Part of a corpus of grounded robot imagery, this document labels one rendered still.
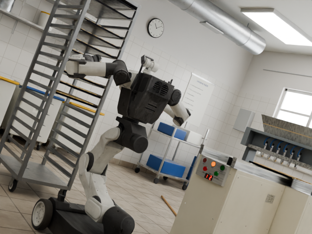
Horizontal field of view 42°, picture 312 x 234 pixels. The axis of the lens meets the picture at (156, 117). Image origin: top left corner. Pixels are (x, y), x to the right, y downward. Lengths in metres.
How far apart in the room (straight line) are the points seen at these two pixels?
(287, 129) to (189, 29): 4.28
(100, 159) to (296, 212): 1.48
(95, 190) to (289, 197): 1.46
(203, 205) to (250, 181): 0.36
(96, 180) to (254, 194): 1.10
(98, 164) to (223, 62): 5.45
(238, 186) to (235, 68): 5.61
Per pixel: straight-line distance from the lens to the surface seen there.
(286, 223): 3.27
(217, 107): 8.05
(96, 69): 2.53
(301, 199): 3.23
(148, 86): 2.51
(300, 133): 3.38
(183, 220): 2.90
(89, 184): 2.82
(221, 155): 3.02
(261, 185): 2.99
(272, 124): 3.51
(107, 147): 2.76
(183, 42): 7.31
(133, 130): 2.57
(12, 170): 3.51
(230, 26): 6.56
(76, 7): 3.55
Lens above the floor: 0.95
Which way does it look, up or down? level
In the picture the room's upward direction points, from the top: 21 degrees clockwise
